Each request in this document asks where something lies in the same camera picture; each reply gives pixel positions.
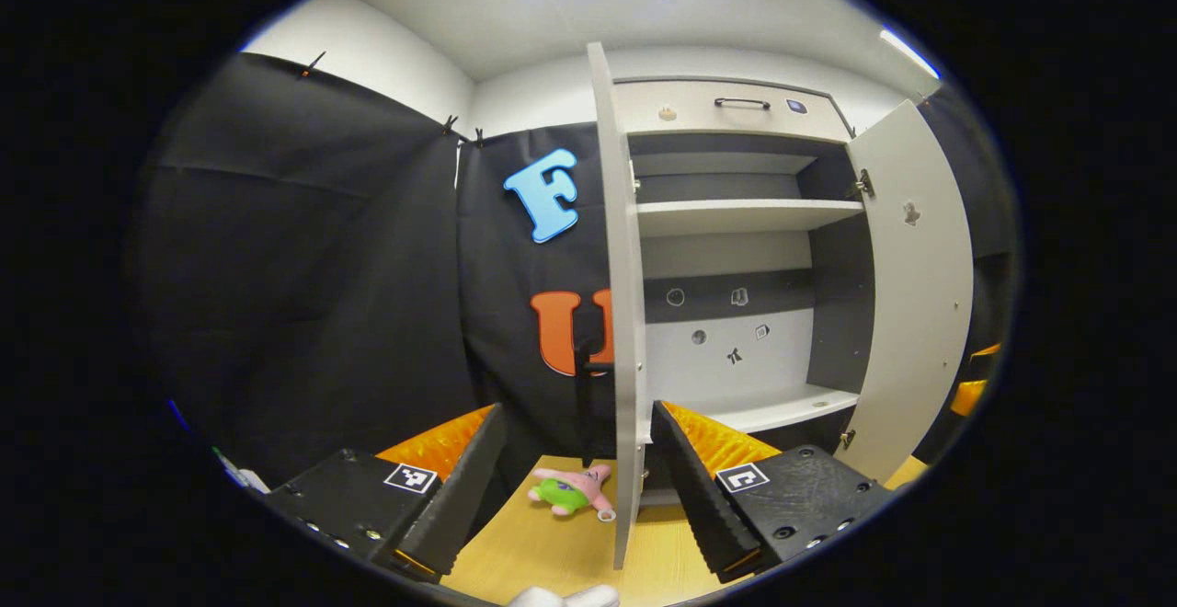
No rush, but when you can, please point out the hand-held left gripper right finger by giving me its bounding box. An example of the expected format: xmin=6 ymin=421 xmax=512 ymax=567
xmin=650 ymin=399 xmax=897 ymax=585

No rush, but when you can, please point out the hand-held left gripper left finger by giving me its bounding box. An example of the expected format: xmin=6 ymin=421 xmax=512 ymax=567
xmin=265 ymin=403 xmax=507 ymax=585

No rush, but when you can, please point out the grey door with square stickers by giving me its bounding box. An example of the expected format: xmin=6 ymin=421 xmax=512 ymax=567
xmin=839 ymin=99 xmax=976 ymax=487

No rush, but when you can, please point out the black door handle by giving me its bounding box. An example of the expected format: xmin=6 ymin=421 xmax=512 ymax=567
xmin=572 ymin=345 xmax=612 ymax=468

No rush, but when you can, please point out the grey door with checkered sticker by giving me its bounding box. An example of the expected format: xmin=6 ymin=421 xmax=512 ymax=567
xmin=587 ymin=41 xmax=649 ymax=571

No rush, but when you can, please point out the grey double-door shoe cabinet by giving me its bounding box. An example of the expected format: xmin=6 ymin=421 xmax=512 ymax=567
xmin=587 ymin=41 xmax=976 ymax=571

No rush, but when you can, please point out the grey cabinet bottom board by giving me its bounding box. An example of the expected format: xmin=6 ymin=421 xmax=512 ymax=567
xmin=685 ymin=384 xmax=861 ymax=433

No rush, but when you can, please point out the grey cabinet shelf board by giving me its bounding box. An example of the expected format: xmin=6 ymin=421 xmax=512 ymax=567
xmin=636 ymin=200 xmax=865 ymax=238

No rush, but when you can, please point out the green pink plush star toy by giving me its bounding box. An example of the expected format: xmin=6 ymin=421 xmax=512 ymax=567
xmin=529 ymin=464 xmax=617 ymax=523

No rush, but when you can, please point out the small white item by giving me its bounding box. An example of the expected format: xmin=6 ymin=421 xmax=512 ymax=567
xmin=213 ymin=446 xmax=272 ymax=498

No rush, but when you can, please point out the narrow ceiling light strip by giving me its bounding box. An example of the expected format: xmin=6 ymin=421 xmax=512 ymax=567
xmin=878 ymin=28 xmax=941 ymax=79

